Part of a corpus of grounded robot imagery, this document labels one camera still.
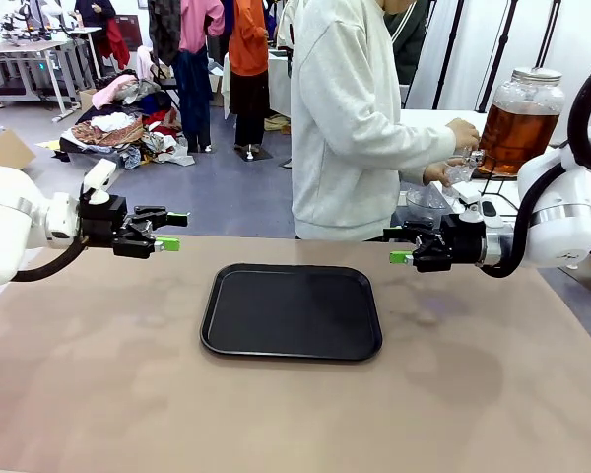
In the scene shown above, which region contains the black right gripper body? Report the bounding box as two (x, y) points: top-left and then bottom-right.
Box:
(440, 213), (489, 270)

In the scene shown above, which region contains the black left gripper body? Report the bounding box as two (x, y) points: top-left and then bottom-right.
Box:
(80, 195), (129, 247)

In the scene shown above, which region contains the clear plastic cup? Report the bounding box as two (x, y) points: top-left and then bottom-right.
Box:
(442, 147), (483, 189)

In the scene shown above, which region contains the person's right forearm cream sleeve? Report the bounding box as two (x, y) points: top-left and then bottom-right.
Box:
(347, 105), (457, 171)

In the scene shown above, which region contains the person's left forearm cream sleeve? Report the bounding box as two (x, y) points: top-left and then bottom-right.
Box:
(398, 165), (427, 187)

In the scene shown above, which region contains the glass tea drink dispenser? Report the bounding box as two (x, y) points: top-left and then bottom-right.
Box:
(477, 67), (566, 177)

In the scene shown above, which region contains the person's left hand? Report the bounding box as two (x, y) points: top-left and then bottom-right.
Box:
(423, 158), (463, 188)

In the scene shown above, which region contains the person's right hand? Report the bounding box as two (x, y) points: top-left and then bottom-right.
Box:
(445, 117), (482, 151)

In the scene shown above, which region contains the dark blue stool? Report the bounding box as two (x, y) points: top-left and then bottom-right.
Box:
(392, 204), (447, 232)

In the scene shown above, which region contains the clear glass bowl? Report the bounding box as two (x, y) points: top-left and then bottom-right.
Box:
(406, 186), (448, 221)

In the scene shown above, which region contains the pile of clothes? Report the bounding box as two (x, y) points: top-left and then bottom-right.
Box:
(58, 73), (196, 169)

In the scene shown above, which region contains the large cardboard box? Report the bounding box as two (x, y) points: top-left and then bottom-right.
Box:
(0, 128), (37, 169)

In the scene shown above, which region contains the person in cream sweatshirt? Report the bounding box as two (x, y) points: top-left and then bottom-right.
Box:
(289, 0), (457, 242)

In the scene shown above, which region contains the black plastic serving tray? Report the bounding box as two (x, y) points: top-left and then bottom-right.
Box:
(199, 262), (384, 363)

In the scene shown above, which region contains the figure in pink top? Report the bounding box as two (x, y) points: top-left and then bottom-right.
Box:
(170, 0), (227, 155)

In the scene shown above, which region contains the red hanging garment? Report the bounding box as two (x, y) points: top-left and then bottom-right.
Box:
(100, 17), (131, 71)

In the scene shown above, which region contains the black light stand pole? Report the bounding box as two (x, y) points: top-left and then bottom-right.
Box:
(431, 0), (468, 112)
(477, 0), (519, 114)
(534, 0), (563, 71)

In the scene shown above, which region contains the figure in orange top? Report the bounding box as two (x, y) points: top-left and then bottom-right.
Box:
(228, 0), (273, 163)

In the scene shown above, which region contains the dark patterned hanging jacket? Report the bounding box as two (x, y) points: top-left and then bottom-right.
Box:
(147, 0), (183, 66)

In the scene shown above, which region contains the person in dark green jacket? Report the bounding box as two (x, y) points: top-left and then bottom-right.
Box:
(382, 0), (432, 108)

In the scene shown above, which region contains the small white desk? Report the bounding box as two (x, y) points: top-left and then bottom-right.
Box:
(66, 27), (104, 80)

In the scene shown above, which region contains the grey work desk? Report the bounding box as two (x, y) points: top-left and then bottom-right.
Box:
(0, 39), (76, 124)

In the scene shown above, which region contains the person in navy top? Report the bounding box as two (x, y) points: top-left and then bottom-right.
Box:
(74, 0), (117, 31)

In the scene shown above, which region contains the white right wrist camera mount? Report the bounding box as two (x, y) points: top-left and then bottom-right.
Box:
(455, 194), (488, 227)

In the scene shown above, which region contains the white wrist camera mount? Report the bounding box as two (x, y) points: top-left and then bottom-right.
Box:
(455, 194), (488, 227)
(81, 158), (118, 206)

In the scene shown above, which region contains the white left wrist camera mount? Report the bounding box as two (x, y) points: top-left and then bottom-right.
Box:
(81, 158), (118, 206)

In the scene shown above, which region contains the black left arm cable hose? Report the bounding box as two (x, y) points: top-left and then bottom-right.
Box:
(9, 235), (89, 284)

